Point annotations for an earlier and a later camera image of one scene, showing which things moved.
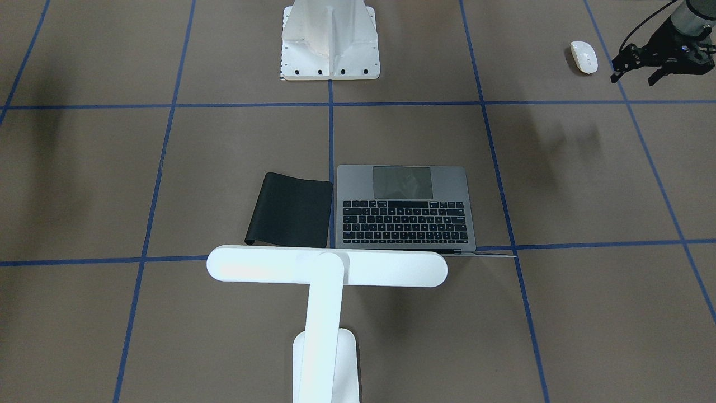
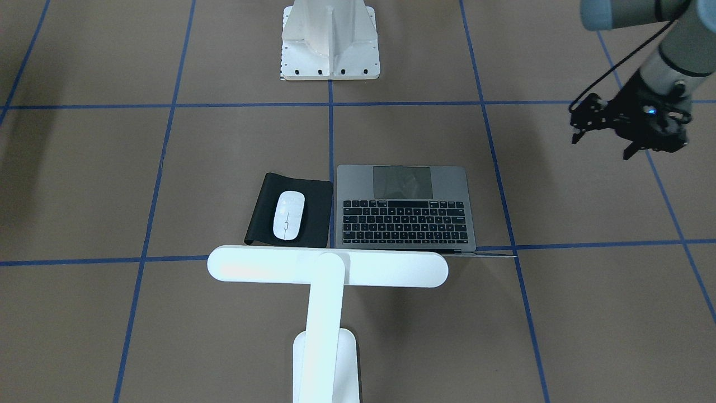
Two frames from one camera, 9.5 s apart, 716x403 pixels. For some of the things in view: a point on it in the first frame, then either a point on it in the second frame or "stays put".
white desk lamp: (325, 360) stays put
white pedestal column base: (329, 40) stays put
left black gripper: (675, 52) -> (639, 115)
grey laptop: (418, 207) stays put
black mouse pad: (292, 212) stays put
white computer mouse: (584, 56) -> (288, 215)
